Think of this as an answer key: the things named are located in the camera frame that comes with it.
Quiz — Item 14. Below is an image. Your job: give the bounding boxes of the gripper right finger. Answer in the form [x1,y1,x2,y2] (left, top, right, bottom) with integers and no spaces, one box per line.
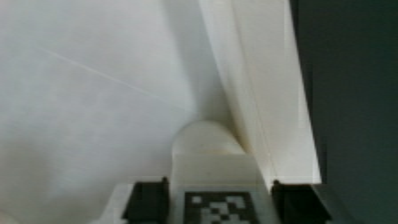
[271,180,349,224]

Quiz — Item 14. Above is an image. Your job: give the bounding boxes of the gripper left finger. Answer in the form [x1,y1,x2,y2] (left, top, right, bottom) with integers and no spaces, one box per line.
[123,178,171,224]

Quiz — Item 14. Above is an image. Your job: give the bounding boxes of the white table leg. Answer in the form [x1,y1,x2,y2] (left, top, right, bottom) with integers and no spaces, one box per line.
[170,121,282,224]

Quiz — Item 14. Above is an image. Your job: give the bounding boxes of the white square tabletop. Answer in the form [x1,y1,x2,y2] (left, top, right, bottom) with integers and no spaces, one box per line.
[0,0,321,224]

